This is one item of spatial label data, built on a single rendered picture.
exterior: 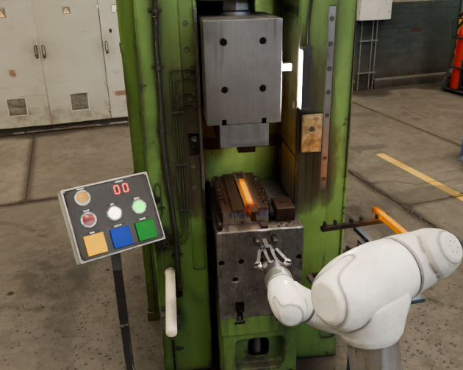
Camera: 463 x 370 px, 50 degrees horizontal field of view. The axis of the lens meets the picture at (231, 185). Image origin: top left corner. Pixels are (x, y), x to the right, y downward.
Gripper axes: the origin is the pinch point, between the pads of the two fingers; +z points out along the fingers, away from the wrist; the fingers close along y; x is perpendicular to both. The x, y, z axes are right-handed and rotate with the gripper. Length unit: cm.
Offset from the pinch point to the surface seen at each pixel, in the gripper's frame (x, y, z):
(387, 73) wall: -76, 359, 705
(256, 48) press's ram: 66, 3, 34
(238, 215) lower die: -3.8, -5.3, 34.3
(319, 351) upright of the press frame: -96, 39, 48
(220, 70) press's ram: 58, -11, 34
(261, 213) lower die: -3.9, 4.6, 34.4
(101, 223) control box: 7, -60, 15
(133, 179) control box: 18, -48, 28
